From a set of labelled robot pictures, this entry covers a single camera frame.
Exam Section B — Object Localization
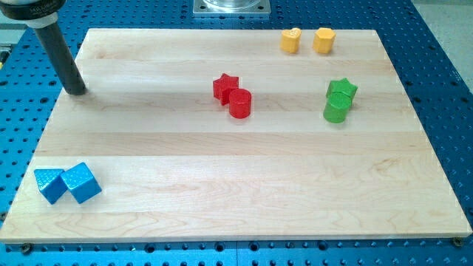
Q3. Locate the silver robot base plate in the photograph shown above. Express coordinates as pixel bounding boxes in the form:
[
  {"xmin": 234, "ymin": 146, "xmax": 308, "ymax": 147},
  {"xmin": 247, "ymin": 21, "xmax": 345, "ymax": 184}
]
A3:
[{"xmin": 193, "ymin": 0, "xmax": 271, "ymax": 15}]

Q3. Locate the blue triangular block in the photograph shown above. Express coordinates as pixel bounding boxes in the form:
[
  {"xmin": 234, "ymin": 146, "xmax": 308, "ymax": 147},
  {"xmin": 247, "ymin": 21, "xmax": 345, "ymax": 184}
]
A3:
[{"xmin": 33, "ymin": 168, "xmax": 67, "ymax": 205}]

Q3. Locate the red cylinder block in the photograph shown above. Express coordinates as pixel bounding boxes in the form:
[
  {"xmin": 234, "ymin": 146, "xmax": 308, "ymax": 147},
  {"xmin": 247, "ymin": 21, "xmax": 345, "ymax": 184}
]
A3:
[{"xmin": 229, "ymin": 89, "xmax": 252, "ymax": 119}]

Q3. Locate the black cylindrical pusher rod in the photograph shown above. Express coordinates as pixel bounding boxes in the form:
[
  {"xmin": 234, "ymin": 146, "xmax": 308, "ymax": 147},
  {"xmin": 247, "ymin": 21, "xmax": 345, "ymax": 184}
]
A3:
[{"xmin": 34, "ymin": 22, "xmax": 86, "ymax": 95}]

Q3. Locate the red star block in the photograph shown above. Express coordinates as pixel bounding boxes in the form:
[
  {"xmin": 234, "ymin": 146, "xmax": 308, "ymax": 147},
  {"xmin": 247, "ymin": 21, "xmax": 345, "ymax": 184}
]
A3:
[{"xmin": 213, "ymin": 73, "xmax": 239, "ymax": 106}]

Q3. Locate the green cylinder block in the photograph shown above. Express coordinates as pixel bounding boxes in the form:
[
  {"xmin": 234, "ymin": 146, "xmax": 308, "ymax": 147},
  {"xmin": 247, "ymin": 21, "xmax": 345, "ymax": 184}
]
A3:
[{"xmin": 323, "ymin": 92, "xmax": 352, "ymax": 123}]

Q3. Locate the yellow hexagon block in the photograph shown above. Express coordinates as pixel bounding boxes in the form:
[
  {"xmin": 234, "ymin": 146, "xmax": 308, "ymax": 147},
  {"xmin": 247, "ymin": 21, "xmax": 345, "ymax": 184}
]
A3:
[{"xmin": 313, "ymin": 27, "xmax": 336, "ymax": 54}]

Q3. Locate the green star block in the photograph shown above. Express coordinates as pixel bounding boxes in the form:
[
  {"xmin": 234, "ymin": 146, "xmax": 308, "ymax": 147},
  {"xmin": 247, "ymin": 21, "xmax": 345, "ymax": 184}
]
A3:
[{"xmin": 326, "ymin": 78, "xmax": 358, "ymax": 103}]

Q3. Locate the blue cube block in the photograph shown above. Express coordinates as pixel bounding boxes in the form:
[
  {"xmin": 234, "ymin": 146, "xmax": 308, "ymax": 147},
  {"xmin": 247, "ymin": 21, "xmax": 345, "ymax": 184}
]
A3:
[{"xmin": 60, "ymin": 163, "xmax": 102, "ymax": 204}]

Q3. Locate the yellow heart block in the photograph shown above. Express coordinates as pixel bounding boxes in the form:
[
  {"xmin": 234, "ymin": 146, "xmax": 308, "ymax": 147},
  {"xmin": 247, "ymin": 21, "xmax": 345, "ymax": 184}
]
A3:
[{"xmin": 279, "ymin": 27, "xmax": 302, "ymax": 53}]

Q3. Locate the light wooden board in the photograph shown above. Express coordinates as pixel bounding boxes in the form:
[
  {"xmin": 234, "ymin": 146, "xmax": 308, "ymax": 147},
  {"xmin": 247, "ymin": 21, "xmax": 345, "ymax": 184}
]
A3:
[{"xmin": 1, "ymin": 29, "xmax": 472, "ymax": 243}]

